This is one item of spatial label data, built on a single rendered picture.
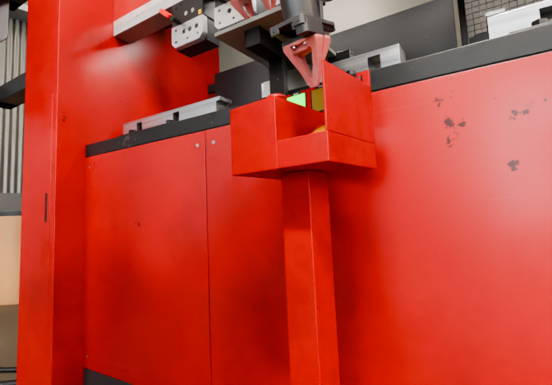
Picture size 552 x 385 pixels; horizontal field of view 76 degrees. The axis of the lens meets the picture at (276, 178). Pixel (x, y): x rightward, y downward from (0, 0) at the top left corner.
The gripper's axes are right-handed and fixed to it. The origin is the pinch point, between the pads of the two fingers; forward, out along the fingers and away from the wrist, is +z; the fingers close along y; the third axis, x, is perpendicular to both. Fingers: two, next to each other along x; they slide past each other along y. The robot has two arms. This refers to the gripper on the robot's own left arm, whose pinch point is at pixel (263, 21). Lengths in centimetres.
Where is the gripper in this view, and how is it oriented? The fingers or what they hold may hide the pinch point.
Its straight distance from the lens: 90.0
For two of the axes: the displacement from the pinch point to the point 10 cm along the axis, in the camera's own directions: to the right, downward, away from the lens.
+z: 3.2, 9.0, 3.1
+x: -4.6, 4.3, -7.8
